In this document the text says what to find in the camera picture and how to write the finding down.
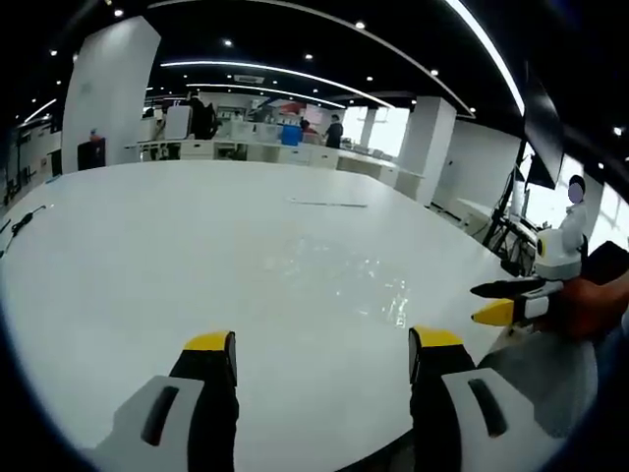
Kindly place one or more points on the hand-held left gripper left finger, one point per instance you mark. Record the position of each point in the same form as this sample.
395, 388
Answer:
147, 428

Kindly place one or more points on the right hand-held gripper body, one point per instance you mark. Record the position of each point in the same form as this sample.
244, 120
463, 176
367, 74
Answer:
557, 255

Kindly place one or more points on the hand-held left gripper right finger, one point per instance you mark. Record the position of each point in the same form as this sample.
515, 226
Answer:
472, 423

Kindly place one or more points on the pile of clear food packaging bags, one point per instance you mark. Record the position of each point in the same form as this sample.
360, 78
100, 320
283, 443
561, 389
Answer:
354, 275

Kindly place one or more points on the person's right hand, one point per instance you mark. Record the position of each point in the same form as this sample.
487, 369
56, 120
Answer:
589, 307

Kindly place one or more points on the dark cloth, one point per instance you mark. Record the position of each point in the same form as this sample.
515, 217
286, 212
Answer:
609, 260

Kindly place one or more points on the black tripod stand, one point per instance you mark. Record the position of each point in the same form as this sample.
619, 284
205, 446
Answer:
506, 221

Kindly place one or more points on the person's grey clothing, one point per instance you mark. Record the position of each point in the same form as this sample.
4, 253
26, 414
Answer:
545, 388

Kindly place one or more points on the black hanging panel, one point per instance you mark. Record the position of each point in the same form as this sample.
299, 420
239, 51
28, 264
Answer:
543, 147

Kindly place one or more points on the thin pale strip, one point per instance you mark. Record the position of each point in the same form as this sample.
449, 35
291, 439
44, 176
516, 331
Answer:
326, 202

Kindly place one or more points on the long ceiling light strip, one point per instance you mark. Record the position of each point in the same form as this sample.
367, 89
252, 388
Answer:
491, 49
275, 71

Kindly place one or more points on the row of white desks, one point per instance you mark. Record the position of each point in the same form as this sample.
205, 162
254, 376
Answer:
295, 155

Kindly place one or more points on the blue box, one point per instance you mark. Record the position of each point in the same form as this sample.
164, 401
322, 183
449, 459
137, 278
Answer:
291, 135

